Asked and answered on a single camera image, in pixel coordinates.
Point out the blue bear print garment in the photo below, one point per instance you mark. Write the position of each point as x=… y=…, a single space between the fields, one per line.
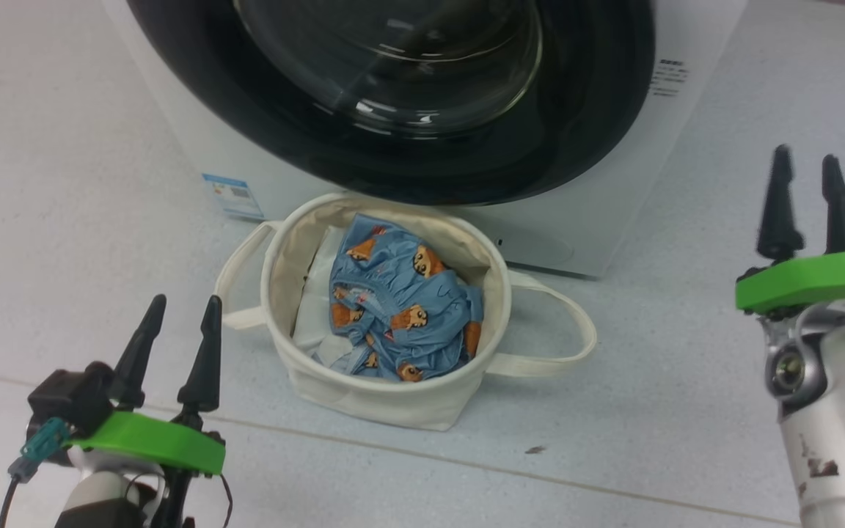
x=400 y=293

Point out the white cloth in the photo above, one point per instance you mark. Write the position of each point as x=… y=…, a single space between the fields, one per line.
x=316 y=315

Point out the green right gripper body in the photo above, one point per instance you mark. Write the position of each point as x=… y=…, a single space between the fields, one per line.
x=811 y=282

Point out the white front-load washing machine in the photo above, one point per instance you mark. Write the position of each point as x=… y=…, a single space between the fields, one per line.
x=598 y=220

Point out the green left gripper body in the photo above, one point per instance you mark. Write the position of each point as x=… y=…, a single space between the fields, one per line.
x=151 y=444

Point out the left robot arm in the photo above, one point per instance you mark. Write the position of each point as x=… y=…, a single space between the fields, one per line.
x=100 y=495

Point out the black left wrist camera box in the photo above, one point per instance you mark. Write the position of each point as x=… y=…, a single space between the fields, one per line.
x=63 y=396

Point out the cream canvas laundry basket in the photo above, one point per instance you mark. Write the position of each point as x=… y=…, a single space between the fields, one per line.
x=364 y=400

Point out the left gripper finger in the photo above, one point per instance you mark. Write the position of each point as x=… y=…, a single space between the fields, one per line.
x=204 y=367
x=136 y=359

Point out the blue energy label sticker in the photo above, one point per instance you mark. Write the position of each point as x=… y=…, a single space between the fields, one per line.
x=232 y=196

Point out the black glass washing machine door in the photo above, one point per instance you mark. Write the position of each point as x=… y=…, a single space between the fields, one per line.
x=576 y=110

